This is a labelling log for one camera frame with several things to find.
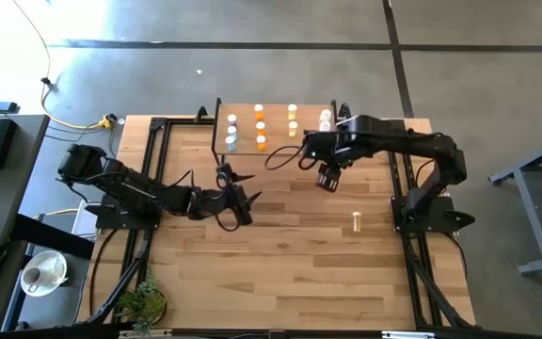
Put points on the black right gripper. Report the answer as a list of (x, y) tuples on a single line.
[(332, 146)]

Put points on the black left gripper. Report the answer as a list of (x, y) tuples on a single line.
[(219, 200)]

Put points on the orange pill bottle white cap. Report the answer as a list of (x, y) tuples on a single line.
[(259, 112), (260, 128), (261, 142)]

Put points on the pale yellow bottle white pills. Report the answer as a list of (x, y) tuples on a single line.
[(292, 128)]

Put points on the white plastic bottle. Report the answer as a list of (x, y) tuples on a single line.
[(325, 115)]

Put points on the small clear bottle white cap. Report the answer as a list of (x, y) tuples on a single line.
[(232, 120)]

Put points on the yellow pill bottle white cap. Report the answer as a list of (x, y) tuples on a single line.
[(292, 112)]

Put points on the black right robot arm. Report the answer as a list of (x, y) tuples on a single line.
[(403, 141)]

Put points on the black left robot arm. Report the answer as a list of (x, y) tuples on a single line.
[(125, 184)]

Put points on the wooden shelf black metal legs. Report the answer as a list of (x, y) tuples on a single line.
[(278, 146)]

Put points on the pale yellow pill bottle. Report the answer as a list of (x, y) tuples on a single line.
[(356, 221)]

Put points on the green potted plant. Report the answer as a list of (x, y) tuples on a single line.
[(144, 303)]

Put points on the white paper sheet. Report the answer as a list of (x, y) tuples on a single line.
[(83, 221)]

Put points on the grey metal stand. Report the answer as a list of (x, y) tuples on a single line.
[(532, 212)]

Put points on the white cup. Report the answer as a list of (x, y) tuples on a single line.
[(32, 275)]

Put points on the black aluminium table frame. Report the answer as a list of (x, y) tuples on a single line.
[(181, 122)]

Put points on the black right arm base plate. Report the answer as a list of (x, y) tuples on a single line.
[(440, 216)]

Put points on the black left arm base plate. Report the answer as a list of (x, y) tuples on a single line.
[(125, 222)]

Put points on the silver metal bracket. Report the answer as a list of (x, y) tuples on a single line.
[(407, 335), (146, 333)]

